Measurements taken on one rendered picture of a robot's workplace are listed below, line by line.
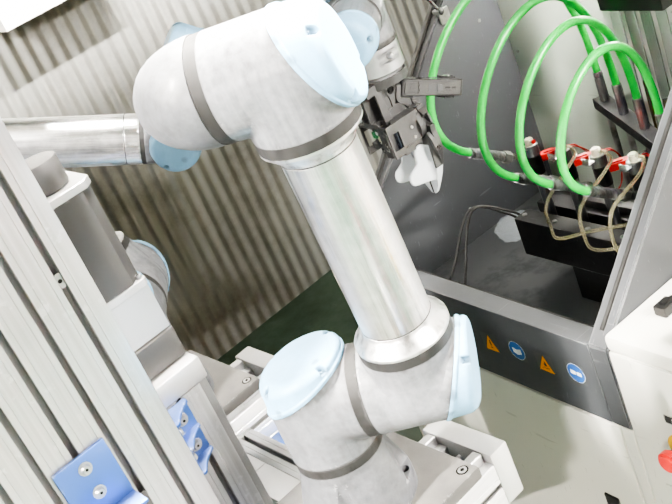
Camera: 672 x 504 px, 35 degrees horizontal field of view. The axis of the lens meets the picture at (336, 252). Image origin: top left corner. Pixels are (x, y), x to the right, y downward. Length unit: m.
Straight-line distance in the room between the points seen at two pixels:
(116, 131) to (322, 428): 0.56
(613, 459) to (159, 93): 1.08
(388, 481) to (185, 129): 0.53
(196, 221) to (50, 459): 2.66
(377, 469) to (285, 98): 0.52
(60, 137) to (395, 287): 0.62
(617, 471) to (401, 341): 0.75
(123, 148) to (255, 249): 2.51
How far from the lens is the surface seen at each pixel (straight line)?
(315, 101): 1.01
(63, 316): 1.25
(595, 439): 1.83
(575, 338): 1.68
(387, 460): 1.33
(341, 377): 1.24
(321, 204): 1.08
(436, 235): 2.22
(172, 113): 1.04
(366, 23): 1.39
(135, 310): 1.38
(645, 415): 1.67
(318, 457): 1.29
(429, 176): 1.61
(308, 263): 4.20
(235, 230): 3.98
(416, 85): 1.57
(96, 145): 1.56
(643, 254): 1.65
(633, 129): 1.91
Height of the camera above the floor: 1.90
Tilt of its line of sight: 26 degrees down
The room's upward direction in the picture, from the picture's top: 24 degrees counter-clockwise
